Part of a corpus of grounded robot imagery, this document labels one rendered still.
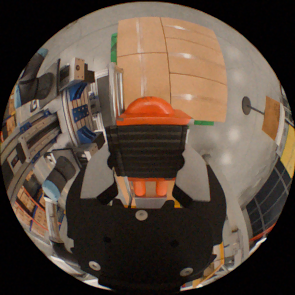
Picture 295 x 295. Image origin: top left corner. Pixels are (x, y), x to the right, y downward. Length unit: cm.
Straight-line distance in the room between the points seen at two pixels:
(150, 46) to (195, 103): 62
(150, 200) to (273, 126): 176
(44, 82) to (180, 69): 89
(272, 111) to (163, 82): 164
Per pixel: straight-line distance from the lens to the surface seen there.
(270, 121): 180
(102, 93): 127
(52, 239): 71
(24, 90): 50
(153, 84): 82
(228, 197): 142
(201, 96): 92
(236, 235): 132
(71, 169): 59
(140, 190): 18
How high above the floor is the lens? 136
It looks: 58 degrees down
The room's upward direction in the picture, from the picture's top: 179 degrees counter-clockwise
